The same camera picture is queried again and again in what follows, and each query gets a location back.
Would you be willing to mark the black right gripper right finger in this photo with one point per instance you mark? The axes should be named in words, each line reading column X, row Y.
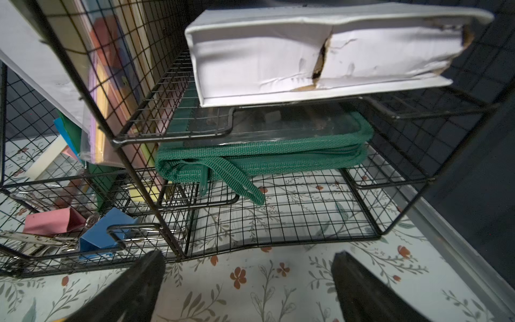
column 364, row 297

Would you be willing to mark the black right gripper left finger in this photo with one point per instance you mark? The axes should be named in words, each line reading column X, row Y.
column 131, row 297

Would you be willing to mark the white flat box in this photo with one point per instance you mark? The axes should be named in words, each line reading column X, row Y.
column 264, row 52

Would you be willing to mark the green zipper pouch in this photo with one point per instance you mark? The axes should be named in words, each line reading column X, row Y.
column 236, row 164

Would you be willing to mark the colourful folder stack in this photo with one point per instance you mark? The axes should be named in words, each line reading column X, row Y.
column 118, row 73

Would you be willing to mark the black wire desk organizer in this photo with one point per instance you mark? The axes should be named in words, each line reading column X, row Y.
column 201, row 127

